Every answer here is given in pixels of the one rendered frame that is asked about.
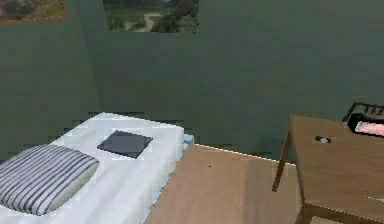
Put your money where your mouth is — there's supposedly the dark grey closed laptop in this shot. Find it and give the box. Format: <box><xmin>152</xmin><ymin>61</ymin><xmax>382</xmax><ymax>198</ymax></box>
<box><xmin>96</xmin><ymin>129</ymin><xmax>154</xmax><ymax>160</ymax></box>

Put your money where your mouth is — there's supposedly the white bed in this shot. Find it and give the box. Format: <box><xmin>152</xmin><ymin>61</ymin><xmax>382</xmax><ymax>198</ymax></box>
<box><xmin>0</xmin><ymin>112</ymin><xmax>195</xmax><ymax>224</ymax></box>

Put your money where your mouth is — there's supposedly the landscape picture with path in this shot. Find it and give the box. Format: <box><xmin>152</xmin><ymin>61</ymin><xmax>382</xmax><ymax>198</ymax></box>
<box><xmin>103</xmin><ymin>0</ymin><xmax>200</xmax><ymax>34</ymax></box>

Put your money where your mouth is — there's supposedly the small grey black object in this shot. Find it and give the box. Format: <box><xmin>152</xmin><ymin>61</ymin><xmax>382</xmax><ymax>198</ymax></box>
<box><xmin>314</xmin><ymin>135</ymin><xmax>332</xmax><ymax>145</ymax></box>

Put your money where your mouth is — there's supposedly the brown wooden table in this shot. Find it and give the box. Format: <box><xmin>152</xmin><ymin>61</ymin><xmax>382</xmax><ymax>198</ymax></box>
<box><xmin>271</xmin><ymin>114</ymin><xmax>384</xmax><ymax>224</ymax></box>

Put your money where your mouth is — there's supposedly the grey striped pillow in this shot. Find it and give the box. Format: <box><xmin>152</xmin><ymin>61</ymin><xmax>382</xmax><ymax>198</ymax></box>
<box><xmin>0</xmin><ymin>144</ymin><xmax>100</xmax><ymax>217</ymax></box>

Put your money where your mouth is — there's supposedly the black alarm clock pink display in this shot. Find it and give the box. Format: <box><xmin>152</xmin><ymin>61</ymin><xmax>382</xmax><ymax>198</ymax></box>
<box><xmin>347</xmin><ymin>113</ymin><xmax>384</xmax><ymax>138</ymax></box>

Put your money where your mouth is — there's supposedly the brown framed picture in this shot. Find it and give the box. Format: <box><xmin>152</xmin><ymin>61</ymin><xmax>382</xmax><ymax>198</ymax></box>
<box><xmin>0</xmin><ymin>0</ymin><xmax>70</xmax><ymax>25</ymax></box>

